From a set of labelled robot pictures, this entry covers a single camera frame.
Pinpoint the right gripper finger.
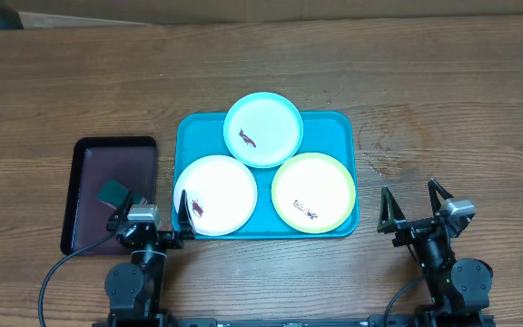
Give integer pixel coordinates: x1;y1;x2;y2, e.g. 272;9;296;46
428;178;453;215
377;186;406;233

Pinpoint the green and pink sponge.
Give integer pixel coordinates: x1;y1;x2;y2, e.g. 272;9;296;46
96;179;148;209

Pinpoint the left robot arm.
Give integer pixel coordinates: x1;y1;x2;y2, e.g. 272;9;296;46
104;191;196;327

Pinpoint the yellow green-rimmed plate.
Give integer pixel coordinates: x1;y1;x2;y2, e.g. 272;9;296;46
271;153;357;234

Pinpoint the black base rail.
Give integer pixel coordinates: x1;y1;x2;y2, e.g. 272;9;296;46
92;313;497;327

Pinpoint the cardboard sheet at back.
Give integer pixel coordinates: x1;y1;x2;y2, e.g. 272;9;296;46
0;0;523;25

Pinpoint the teal plastic serving tray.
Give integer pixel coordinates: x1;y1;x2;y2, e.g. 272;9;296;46
173;111;357;240

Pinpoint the black tray with red liquid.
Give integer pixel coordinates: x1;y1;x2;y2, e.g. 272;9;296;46
60;136;158;255

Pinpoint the light blue plate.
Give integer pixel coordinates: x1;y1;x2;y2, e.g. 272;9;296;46
222;92;303;168

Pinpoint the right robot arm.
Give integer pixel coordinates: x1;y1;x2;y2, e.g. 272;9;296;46
370;179;495;326

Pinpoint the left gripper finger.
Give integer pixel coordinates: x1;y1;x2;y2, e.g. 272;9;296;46
112;191;133;222
177;190;196;240

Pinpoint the white plate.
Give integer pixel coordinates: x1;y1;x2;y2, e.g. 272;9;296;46
173;155;258;237

